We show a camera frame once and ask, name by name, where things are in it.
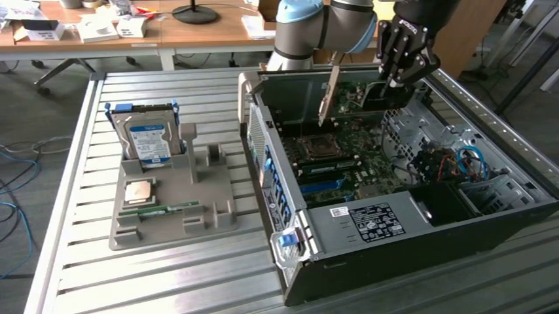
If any blue expansion slot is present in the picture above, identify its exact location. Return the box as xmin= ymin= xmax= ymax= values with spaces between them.
xmin=300 ymin=179 xmax=345 ymax=194

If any copper-topped CPU chip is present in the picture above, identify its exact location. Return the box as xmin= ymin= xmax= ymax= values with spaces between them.
xmin=125 ymin=181 xmax=154 ymax=205

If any wooden cabinet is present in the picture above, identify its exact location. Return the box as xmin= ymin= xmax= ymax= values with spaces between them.
xmin=376 ymin=0 xmax=510 ymax=79

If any hard disk in blue caddy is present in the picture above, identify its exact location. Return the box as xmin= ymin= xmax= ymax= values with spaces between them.
xmin=105 ymin=99 xmax=187 ymax=169

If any open black PC case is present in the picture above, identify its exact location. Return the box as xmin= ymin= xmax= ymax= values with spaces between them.
xmin=238 ymin=60 xmax=559 ymax=307

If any wooden desk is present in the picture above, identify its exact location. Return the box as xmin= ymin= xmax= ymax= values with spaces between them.
xmin=0 ymin=0 xmax=402 ymax=61

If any grey power supply unit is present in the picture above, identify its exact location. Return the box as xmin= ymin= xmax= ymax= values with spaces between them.
xmin=305 ymin=191 xmax=432 ymax=254

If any black round lamp base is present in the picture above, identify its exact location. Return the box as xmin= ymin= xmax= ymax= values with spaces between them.
xmin=171 ymin=0 xmax=219 ymax=25

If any white paper booklet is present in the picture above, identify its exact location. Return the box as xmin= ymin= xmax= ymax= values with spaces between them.
xmin=242 ymin=14 xmax=278 ymax=41

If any blue wire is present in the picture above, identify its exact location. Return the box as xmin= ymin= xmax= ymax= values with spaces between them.
xmin=457 ymin=145 xmax=492 ymax=183

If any silver disk bay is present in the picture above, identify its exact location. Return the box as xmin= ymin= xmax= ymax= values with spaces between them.
xmin=458 ymin=175 xmax=537 ymax=217

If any blue case latch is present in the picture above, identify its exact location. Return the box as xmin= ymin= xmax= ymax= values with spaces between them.
xmin=278 ymin=230 xmax=304 ymax=248

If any CPU socket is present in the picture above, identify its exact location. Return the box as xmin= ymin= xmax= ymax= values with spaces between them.
xmin=301 ymin=133 xmax=345 ymax=158

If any green motherboard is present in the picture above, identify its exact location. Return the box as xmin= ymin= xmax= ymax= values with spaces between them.
xmin=279 ymin=120 xmax=417 ymax=209

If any white floor cable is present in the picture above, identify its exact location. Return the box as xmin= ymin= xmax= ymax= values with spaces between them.
xmin=0 ymin=135 xmax=74 ymax=155

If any installed RAM stick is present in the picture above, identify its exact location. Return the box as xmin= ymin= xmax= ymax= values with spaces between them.
xmin=305 ymin=162 xmax=364 ymax=176

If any graphics card with metal bracket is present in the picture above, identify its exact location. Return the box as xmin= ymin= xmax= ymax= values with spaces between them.
xmin=318 ymin=52 xmax=414 ymax=128

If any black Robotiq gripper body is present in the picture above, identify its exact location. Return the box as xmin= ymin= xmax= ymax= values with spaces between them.
xmin=393 ymin=0 xmax=462 ymax=44

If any grey plastic parts rack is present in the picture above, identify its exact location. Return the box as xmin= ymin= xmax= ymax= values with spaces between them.
xmin=109 ymin=122 xmax=241 ymax=251

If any green RAM stick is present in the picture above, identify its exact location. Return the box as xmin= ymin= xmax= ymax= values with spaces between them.
xmin=118 ymin=201 xmax=203 ymax=217

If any white box with black lid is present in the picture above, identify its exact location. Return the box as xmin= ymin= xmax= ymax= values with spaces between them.
xmin=22 ymin=19 xmax=67 ymax=42

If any white box with round insert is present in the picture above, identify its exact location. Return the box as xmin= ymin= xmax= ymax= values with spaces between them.
xmin=78 ymin=20 xmax=121 ymax=44

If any blue floor cable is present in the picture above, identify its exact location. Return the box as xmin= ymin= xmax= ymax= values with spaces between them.
xmin=0 ymin=143 xmax=42 ymax=279

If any small white labelled box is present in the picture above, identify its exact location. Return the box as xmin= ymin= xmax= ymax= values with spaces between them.
xmin=117 ymin=18 xmax=149 ymax=39

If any red wire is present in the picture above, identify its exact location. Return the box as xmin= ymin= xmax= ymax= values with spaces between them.
xmin=440 ymin=153 xmax=460 ymax=179

